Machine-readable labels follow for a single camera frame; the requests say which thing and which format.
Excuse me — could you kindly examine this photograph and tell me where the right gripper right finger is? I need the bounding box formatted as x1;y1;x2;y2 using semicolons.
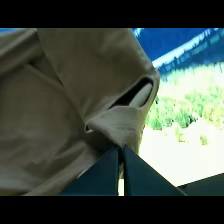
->
123;145;187;197

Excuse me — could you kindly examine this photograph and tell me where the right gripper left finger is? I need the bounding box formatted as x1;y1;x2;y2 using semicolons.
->
60;145;121;197

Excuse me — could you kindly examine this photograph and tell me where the brown garment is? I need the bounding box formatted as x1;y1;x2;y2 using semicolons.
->
0;28;161;197

